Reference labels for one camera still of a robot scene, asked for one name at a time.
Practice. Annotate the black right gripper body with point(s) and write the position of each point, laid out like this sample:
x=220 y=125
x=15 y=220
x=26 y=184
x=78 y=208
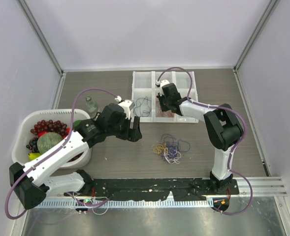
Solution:
x=164 y=103

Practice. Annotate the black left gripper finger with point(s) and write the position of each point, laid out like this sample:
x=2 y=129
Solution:
x=134 y=136
x=136 y=125

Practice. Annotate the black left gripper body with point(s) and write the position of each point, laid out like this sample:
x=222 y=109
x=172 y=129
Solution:
x=120 y=130

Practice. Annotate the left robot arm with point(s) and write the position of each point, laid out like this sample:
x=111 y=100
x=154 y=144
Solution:
x=33 y=181

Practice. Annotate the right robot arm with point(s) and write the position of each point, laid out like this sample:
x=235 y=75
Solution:
x=222 y=125

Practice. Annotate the white six-compartment organizer tray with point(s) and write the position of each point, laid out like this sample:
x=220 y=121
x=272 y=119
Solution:
x=149 y=101

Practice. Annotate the clear plastic bottle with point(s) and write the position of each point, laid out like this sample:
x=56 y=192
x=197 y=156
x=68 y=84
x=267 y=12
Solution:
x=92 y=107

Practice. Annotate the green lime fruit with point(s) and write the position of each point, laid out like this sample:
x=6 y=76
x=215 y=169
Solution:
x=77 y=124

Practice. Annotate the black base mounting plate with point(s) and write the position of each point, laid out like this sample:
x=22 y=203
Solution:
x=155 y=189

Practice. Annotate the green melon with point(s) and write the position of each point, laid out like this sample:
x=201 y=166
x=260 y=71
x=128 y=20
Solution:
x=47 y=141

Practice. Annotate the red grape bunch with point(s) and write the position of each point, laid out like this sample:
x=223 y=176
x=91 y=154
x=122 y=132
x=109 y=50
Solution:
x=50 y=126

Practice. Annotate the red apple fruit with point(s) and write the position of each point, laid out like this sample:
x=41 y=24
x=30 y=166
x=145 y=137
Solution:
x=42 y=133

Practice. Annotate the dark grape bunch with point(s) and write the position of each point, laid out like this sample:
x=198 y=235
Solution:
x=32 y=145

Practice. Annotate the yellow pear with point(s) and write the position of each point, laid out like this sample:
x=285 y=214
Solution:
x=33 y=155

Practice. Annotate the white plastic fruit basket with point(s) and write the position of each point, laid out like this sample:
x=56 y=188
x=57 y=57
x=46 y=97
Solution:
x=20 y=152

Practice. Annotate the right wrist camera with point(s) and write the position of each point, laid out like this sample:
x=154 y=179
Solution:
x=160 y=84

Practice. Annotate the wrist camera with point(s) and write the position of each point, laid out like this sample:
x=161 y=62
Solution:
x=160 y=84
x=127 y=105

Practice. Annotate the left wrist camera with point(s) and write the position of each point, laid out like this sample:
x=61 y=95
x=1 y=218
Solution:
x=127 y=105

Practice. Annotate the white slotted cable duct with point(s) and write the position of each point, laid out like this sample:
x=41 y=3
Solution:
x=169 y=202

